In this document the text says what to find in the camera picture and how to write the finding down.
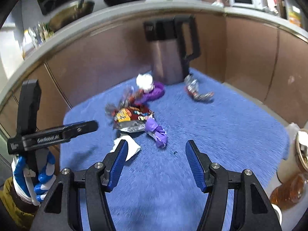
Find golden wok with handle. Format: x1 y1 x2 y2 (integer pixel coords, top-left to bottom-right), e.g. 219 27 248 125
48 0 95 32

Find yellow box on counter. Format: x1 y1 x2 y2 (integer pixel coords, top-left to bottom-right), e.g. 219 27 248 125
288 5 302 28

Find brown black electric kettle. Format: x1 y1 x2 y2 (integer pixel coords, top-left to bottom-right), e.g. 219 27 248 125
143 15 201 85

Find beige full trash bucket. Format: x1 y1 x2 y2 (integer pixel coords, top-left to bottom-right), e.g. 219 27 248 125
277 123 307 184

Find amber cooking oil bottle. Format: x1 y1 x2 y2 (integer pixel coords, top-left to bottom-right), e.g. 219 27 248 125
269 173 307 210

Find flat white paper napkin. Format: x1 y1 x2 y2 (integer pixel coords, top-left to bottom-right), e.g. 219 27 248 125
110 135 141 161

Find brown lower cabinets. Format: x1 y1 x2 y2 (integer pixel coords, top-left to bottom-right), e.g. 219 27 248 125
1 10 307 136

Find white crumpled tissue ball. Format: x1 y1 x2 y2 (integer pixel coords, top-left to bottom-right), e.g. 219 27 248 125
136 74 154 93

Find left blue white gloved hand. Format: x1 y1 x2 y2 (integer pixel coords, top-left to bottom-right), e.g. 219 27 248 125
12 150 56 206

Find blue fuzzy towel mat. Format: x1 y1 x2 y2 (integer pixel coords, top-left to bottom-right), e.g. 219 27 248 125
59 70 289 230

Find red snack wrapper bag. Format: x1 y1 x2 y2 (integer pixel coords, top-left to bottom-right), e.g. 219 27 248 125
105 104 155 133

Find white round trash bin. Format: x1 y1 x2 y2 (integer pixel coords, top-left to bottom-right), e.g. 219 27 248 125
271 204 282 225

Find silver red foil wrapper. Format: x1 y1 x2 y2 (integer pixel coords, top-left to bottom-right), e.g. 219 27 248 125
184 74 214 103

